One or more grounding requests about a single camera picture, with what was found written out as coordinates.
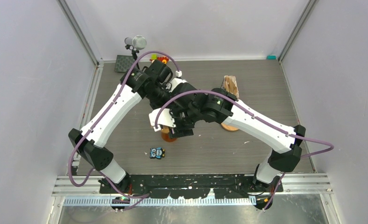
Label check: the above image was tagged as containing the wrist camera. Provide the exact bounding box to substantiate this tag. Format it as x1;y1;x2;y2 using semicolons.
167;70;187;92
149;108;176;132

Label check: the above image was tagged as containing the dark grey studded plate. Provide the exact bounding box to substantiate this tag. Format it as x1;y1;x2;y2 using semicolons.
114;55;135;73

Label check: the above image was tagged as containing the silver microphone on tripod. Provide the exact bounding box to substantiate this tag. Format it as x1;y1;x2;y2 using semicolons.
124;35;147;60

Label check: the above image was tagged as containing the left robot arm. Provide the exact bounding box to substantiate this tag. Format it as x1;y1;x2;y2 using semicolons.
68;60;181;193

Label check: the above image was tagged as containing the blue owl sticker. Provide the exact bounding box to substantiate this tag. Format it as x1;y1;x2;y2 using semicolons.
150;147;165;159

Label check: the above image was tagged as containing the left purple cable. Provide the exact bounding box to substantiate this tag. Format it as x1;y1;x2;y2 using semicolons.
67;50;183;188

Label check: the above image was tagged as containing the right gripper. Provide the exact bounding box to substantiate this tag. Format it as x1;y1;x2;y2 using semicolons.
164;104;201;139

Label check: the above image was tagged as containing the orange coffee filter box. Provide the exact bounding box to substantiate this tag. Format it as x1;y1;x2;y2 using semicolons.
221;76;239;98

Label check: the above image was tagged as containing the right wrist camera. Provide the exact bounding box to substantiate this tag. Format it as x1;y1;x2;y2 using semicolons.
149;108;176;132

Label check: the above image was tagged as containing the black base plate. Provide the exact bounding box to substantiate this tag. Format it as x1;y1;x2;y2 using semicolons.
99;174;283;199

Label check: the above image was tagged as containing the colourful toy car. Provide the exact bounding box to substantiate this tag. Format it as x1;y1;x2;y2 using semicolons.
150;54;170;64

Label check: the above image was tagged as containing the teal block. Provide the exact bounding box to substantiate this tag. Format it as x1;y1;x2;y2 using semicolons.
266;55;278;60

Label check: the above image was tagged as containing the wooden ring stand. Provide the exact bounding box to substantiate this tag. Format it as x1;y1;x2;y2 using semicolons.
221;123;239;132

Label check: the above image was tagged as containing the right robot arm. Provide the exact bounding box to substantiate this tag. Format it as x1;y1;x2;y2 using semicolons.
149;88;306;192

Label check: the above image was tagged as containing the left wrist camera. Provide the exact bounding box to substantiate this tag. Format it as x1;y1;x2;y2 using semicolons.
167;70;187;92

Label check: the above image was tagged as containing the amber glass carafe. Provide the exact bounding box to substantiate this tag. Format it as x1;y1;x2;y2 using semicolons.
161;129;177;142

